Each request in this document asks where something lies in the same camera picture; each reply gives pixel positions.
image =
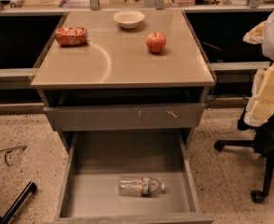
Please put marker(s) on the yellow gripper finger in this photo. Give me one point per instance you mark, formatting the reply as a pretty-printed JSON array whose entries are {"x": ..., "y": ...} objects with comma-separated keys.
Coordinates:
[
  {"x": 255, "y": 36},
  {"x": 261, "y": 105}
]

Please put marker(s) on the clear plastic water bottle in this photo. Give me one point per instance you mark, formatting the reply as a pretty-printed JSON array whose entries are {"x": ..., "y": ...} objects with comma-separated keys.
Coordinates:
[{"x": 140, "y": 186}]

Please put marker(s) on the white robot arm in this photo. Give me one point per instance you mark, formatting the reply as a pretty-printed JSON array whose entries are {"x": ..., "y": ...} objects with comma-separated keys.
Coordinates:
[{"x": 268, "y": 41}]

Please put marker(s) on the grey top drawer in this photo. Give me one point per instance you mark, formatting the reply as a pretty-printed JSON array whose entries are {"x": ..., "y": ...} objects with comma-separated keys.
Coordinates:
[{"x": 124, "y": 117}]

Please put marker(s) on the grey drawer cabinet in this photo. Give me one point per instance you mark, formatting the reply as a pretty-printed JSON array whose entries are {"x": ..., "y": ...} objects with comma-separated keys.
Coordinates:
[{"x": 116, "y": 67}]

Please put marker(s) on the open grey middle drawer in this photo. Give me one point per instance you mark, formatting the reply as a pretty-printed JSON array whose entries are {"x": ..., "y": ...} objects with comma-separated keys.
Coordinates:
[{"x": 97, "y": 160}]

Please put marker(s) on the black office chair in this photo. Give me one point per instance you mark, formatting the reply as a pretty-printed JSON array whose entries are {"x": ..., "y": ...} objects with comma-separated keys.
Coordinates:
[{"x": 262, "y": 144}]

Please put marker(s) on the red apple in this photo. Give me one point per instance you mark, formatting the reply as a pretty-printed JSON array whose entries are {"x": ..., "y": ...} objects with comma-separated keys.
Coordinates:
[{"x": 156, "y": 42}]

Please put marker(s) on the white bowl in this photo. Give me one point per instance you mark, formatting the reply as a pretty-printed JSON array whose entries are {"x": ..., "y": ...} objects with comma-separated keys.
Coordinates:
[{"x": 128, "y": 19}]

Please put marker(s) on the orange crushed soda can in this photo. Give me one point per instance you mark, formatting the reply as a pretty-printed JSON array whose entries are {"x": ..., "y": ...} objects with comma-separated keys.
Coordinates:
[{"x": 71, "y": 36}]

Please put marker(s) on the black chair leg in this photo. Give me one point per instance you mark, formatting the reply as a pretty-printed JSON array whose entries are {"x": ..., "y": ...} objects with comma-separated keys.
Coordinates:
[{"x": 30, "y": 188}]

